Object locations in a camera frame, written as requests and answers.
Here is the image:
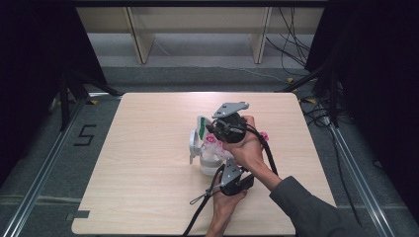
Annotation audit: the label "aluminium floor rail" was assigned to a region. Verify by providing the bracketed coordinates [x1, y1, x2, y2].
[328, 123, 397, 237]
[0, 98, 87, 237]

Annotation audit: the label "black curtain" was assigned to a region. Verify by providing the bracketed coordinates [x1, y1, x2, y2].
[0, 0, 109, 187]
[305, 0, 419, 226]

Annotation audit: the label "thin metal wire loop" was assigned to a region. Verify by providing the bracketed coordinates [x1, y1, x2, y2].
[189, 187, 215, 206]

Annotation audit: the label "thin white floor cable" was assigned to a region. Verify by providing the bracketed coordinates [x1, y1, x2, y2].
[153, 39, 289, 84]

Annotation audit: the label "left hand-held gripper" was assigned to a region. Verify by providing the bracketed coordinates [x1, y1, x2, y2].
[218, 157, 256, 198]

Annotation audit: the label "black tape strip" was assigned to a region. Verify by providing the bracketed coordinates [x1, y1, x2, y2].
[65, 209, 91, 221]

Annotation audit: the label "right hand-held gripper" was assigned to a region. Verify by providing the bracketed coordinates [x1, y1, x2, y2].
[207, 102, 251, 145]

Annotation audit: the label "person's left hand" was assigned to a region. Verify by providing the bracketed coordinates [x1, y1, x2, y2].
[211, 190, 248, 220]

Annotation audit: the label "black metal stand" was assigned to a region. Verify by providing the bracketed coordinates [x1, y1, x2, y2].
[58, 68, 124, 132]
[276, 64, 341, 128]

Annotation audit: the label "black floor cables with plug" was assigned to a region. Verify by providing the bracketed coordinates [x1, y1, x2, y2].
[301, 98, 364, 229]

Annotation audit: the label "clear jar with grey lid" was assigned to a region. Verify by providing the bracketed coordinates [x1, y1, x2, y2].
[189, 128, 231, 177]

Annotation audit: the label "bundle of black cables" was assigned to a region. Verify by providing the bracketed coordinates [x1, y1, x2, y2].
[265, 7, 312, 77]

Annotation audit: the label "person's right hand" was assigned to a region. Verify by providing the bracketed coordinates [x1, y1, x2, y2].
[221, 115, 267, 173]

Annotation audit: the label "left hand-held gripper black cable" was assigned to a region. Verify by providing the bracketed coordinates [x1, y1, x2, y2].
[182, 163, 227, 237]

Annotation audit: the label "pink and clear plastic bag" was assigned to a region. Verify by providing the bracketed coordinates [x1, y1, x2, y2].
[196, 115, 270, 161]

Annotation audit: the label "beige wooden shelf unit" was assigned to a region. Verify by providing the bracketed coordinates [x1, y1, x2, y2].
[76, 6, 325, 65]

